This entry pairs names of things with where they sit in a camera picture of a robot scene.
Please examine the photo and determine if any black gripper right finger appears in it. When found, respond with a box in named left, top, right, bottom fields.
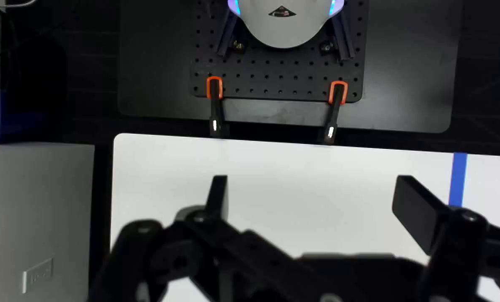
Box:
left=393, top=174, right=452, bottom=254

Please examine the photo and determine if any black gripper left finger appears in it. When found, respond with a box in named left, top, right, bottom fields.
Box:
left=205, top=174, right=229, bottom=219

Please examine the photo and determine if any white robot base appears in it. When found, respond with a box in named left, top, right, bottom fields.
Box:
left=226, top=0, right=348, bottom=48

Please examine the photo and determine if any blue tape line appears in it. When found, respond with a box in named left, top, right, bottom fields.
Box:
left=449, top=152, right=469, bottom=207

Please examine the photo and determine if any orange black clamp left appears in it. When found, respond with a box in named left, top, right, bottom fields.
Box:
left=207, top=75, right=226, bottom=137

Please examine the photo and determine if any orange black clamp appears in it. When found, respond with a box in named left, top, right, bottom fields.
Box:
left=323, top=80, right=350, bottom=143
left=207, top=75, right=226, bottom=137

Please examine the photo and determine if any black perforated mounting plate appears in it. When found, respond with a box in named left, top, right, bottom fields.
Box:
left=190, top=0, right=370, bottom=102

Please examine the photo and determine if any orange black clamp right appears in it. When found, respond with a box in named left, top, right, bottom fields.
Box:
left=323, top=80, right=350, bottom=143

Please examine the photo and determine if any grey cabinet box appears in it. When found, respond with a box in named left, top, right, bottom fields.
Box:
left=0, top=142, right=95, bottom=302

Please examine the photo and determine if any dark blue bin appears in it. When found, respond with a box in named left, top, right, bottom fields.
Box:
left=0, top=9, right=68, bottom=142

